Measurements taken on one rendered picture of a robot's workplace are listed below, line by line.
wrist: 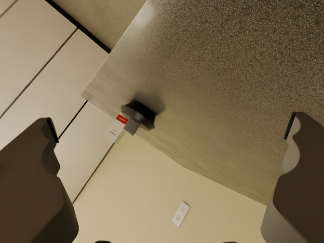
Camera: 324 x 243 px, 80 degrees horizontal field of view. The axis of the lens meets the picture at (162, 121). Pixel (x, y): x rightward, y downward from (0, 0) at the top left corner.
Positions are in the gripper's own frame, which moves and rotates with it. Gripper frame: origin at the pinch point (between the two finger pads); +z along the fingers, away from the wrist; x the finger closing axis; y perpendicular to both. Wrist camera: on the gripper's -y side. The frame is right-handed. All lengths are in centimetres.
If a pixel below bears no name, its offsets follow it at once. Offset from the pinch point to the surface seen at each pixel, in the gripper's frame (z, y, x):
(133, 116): 23.8, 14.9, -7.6
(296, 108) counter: 3.6, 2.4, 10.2
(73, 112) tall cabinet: 203, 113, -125
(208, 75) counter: 7.6, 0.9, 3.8
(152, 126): 24.5, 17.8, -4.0
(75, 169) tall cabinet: 166, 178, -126
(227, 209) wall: 40, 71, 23
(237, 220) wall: 34, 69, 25
